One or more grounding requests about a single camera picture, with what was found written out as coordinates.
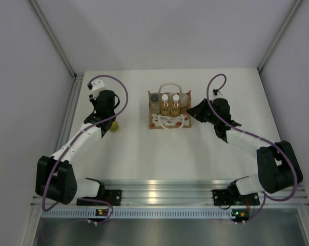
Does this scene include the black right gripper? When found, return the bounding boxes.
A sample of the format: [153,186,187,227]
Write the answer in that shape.
[187,99,219,126]

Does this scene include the white cap amber bottle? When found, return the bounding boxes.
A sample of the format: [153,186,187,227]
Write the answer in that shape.
[171,94,180,117]
[160,94,170,116]

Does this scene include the red cap yellow liquid bottle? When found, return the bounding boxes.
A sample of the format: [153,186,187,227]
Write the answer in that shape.
[110,121,119,132]

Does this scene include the burlap watermelon print canvas bag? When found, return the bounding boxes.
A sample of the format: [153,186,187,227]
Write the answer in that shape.
[148,83,192,131]

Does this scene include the dark cap clear square bottle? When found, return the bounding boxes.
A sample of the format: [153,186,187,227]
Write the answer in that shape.
[150,93,160,115]

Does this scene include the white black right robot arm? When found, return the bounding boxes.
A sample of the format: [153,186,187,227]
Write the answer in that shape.
[187,98,303,203]

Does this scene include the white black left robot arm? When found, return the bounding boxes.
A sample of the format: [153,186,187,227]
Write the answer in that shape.
[35,90,120,205]

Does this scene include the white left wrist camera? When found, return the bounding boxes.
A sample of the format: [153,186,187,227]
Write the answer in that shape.
[87,78,106,99]

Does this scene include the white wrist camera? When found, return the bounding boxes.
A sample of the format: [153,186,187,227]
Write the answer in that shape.
[213,89,224,100]
[87,78,106,99]

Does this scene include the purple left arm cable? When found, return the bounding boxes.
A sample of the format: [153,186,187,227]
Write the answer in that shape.
[41,74,130,225]

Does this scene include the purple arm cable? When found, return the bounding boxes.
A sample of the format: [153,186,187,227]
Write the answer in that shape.
[207,74,298,223]
[41,74,130,225]

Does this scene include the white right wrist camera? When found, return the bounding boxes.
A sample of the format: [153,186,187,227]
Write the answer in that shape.
[213,89,224,100]

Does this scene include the left aluminium frame post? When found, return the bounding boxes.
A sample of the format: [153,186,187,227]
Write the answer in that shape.
[26,0,76,78]

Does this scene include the aluminium frame post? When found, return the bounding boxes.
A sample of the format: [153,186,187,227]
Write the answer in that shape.
[26,0,76,78]
[257,0,304,74]

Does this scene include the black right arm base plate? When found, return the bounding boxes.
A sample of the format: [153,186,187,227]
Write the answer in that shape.
[212,189,260,207]

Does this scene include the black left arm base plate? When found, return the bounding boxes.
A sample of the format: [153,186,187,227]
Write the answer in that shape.
[76,189,122,206]

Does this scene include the aluminium mounting rail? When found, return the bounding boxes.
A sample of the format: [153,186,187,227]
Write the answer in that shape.
[31,179,309,207]

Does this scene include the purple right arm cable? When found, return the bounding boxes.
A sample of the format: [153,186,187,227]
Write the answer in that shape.
[207,74,298,223]

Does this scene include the white slotted cable duct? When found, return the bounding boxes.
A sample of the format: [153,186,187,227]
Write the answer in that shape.
[41,208,247,219]

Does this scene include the right aluminium frame post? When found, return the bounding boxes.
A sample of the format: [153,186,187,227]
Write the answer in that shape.
[257,0,304,74]

